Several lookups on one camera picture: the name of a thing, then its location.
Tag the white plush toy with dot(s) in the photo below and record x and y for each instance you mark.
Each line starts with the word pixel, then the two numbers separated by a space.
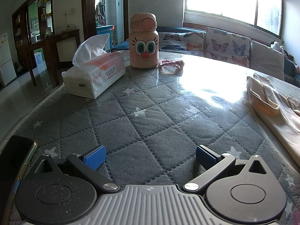
pixel 277 46

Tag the pink fluffy hair band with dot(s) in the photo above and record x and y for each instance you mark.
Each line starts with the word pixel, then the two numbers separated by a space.
pixel 173 62

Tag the wide butterfly print cushion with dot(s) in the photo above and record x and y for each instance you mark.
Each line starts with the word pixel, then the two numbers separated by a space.
pixel 180 42

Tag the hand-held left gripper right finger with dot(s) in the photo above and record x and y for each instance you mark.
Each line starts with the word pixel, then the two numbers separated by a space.
pixel 206 157

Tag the white tissue pack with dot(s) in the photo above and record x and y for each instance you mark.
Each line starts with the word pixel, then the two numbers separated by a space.
pixel 93 75

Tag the plain grey cushion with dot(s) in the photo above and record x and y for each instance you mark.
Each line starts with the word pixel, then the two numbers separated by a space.
pixel 267 58

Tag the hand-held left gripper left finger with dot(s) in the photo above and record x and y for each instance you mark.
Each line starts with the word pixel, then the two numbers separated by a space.
pixel 95 157

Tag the cream garment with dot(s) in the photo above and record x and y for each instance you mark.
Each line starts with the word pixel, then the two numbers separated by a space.
pixel 276 112

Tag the blue storage cart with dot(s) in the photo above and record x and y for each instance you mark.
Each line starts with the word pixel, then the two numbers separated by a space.
pixel 104 34

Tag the blue blanket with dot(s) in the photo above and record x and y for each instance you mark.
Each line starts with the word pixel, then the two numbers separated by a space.
pixel 120 46

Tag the white refrigerator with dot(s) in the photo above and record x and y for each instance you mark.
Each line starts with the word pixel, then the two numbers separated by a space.
pixel 5 58

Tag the hanging clothes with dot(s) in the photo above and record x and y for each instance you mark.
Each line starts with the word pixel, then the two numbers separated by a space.
pixel 100 11

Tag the black smartphone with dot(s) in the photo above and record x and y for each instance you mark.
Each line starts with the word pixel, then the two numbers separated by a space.
pixel 14 159

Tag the dark wooden console table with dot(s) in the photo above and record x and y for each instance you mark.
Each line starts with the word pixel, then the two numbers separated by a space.
pixel 54 39

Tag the pink cartoon face bottle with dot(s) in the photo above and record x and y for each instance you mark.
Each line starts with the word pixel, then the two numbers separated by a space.
pixel 143 39

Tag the square butterfly print cushion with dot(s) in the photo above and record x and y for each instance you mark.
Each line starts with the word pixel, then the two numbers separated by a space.
pixel 225 46

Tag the dark wooden display cabinet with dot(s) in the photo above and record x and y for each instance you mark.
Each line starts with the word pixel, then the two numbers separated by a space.
pixel 23 28

